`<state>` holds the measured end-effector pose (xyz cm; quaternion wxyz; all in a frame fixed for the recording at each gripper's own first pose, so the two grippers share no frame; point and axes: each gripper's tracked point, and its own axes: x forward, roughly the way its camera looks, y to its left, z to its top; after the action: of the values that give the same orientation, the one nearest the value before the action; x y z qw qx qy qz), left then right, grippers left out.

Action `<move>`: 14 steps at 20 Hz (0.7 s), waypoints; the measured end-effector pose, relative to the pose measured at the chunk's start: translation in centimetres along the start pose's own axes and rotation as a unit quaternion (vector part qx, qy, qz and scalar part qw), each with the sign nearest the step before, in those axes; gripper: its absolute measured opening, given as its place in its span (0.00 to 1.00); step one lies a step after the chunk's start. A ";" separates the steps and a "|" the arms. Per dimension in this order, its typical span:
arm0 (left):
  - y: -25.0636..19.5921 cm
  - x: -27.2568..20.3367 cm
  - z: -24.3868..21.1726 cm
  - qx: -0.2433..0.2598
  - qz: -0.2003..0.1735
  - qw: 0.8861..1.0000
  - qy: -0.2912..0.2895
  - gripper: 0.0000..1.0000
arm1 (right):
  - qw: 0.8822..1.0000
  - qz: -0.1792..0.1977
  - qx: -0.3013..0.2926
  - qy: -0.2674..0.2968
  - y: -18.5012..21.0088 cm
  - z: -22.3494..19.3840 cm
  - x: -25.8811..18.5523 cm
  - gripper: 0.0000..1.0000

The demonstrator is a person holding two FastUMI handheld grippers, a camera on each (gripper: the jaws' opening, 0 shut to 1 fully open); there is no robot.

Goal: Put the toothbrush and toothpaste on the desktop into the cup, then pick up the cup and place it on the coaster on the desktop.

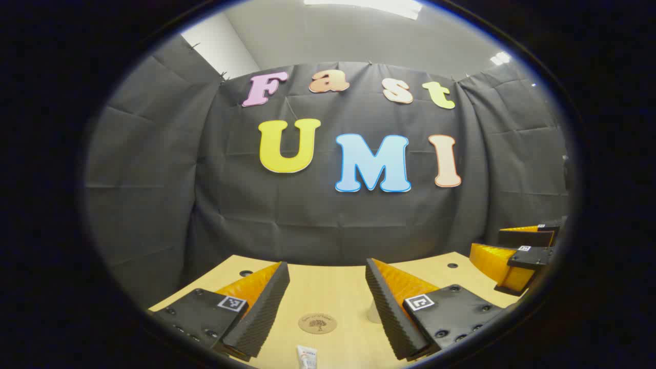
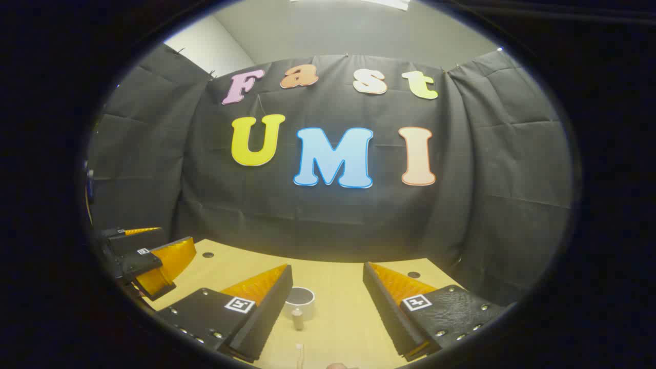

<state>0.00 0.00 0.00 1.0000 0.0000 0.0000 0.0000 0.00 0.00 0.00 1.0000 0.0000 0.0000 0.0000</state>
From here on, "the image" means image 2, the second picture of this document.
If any white cup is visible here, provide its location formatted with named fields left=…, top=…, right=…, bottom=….
left=284, top=286, right=316, bottom=319

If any light wooden desktop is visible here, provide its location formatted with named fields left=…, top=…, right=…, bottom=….
left=146, top=238, right=462, bottom=369

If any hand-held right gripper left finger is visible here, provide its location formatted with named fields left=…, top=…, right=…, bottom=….
left=154, top=264, right=294, bottom=363

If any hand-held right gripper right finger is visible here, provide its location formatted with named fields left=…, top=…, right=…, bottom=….
left=363, top=261, right=509, bottom=362

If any black backdrop cloth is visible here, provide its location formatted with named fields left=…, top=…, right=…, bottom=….
left=85, top=44, right=573, bottom=307

